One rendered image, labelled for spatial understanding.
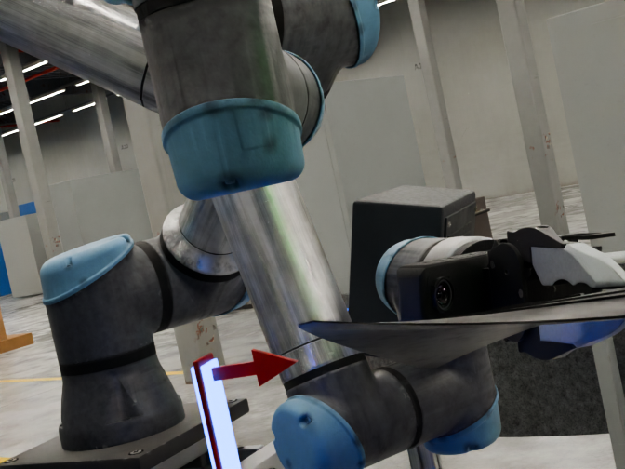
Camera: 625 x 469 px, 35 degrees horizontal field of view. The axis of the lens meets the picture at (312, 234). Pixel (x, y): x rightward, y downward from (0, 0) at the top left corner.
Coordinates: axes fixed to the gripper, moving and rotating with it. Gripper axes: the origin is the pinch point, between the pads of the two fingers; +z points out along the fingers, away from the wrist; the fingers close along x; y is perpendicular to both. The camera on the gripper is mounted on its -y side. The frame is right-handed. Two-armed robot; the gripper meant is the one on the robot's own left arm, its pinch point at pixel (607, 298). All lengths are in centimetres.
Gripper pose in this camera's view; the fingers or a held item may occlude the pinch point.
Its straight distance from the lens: 65.4
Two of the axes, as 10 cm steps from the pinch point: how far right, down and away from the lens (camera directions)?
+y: 9.4, -1.1, 3.2
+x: 1.1, 9.9, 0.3
